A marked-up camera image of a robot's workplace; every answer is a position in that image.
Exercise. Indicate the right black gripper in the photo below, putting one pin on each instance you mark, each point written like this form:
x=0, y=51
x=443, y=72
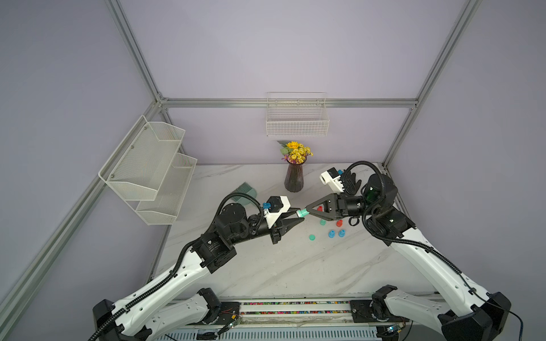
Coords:
x=333, y=204

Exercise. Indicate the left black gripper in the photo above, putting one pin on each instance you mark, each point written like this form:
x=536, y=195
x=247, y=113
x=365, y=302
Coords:
x=280, y=229

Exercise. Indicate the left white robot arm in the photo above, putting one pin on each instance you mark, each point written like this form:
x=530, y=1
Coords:
x=150, y=313

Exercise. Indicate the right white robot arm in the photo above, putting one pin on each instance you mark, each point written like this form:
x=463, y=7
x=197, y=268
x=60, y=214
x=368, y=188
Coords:
x=364, y=195

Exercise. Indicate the black yellow work glove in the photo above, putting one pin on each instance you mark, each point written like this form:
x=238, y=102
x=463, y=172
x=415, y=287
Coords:
x=351, y=184

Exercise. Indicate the dark glass vase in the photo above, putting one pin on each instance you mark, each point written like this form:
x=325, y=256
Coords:
x=294, y=181

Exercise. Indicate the green dustpan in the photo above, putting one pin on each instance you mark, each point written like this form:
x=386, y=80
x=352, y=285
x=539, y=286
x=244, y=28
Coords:
x=247, y=189

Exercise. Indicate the yellow flower bouquet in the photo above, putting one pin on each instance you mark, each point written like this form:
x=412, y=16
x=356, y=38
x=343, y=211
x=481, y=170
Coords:
x=294, y=153

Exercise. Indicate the lower white mesh shelf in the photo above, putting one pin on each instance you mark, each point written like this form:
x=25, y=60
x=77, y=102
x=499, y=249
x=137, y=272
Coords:
x=166, y=207

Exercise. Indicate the white mesh shelf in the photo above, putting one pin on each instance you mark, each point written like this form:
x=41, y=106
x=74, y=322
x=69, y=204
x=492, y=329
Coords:
x=137, y=169
x=166, y=207

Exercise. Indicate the upper white mesh shelf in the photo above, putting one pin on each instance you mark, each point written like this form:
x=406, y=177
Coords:
x=137, y=169

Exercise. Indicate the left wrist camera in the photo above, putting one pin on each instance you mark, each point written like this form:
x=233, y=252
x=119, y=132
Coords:
x=274, y=207

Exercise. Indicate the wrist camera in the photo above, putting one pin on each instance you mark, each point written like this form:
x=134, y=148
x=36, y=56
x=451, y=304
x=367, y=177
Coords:
x=274, y=207
x=332, y=179

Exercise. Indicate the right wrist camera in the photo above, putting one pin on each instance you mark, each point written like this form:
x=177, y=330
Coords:
x=332, y=179

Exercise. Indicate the white wire wall basket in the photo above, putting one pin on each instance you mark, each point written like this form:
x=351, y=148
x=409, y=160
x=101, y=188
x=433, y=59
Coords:
x=296, y=114

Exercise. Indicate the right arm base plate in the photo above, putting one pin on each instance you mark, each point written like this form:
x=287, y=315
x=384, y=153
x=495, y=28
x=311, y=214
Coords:
x=368, y=311

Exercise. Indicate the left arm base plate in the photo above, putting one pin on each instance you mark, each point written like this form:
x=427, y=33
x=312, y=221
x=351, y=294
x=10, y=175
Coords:
x=223, y=314

